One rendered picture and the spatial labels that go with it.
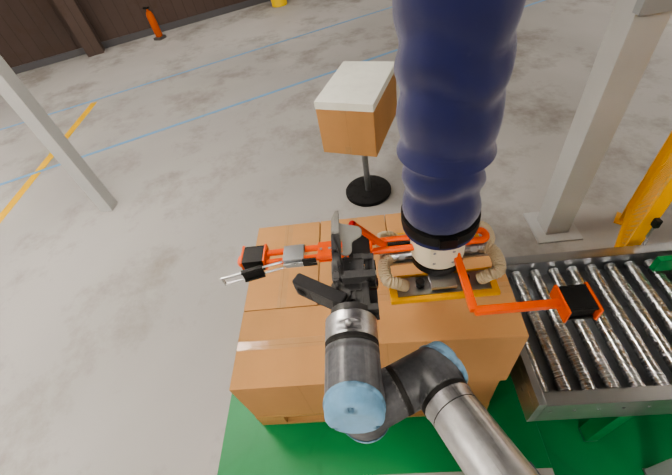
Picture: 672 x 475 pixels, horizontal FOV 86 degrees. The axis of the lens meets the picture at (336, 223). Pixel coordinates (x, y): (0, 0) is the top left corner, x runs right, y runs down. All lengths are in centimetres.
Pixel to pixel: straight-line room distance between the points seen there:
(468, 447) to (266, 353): 134
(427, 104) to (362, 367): 51
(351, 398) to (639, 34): 207
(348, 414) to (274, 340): 134
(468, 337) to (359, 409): 85
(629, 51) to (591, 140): 49
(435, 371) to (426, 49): 56
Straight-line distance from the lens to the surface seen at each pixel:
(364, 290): 67
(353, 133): 252
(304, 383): 176
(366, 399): 57
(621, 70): 235
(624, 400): 183
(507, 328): 141
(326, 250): 118
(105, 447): 275
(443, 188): 91
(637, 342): 203
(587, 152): 258
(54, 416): 305
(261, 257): 121
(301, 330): 187
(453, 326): 138
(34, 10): 927
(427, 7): 71
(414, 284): 122
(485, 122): 83
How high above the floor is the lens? 216
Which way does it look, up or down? 46 degrees down
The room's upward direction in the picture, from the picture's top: 12 degrees counter-clockwise
